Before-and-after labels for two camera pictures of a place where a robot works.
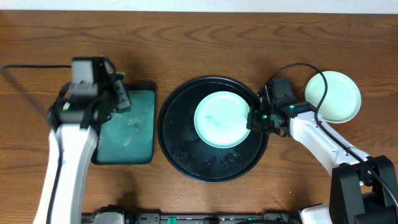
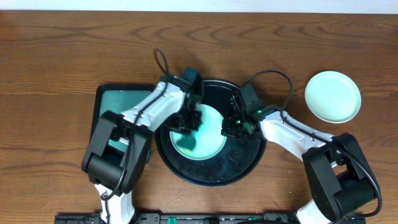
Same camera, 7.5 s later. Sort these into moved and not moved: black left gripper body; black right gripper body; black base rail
Moved: black right gripper body; black left gripper body
Not moved: black base rail
